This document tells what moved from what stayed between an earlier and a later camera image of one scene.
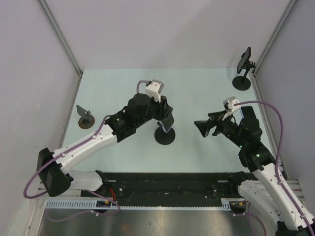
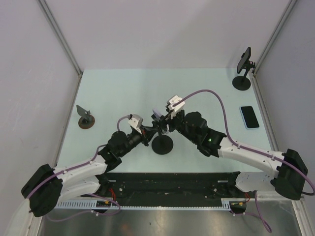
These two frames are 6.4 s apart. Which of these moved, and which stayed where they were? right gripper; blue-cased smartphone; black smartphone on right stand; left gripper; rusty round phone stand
Moved: left gripper; right gripper
Stayed: rusty round phone stand; black smartphone on right stand; blue-cased smartphone
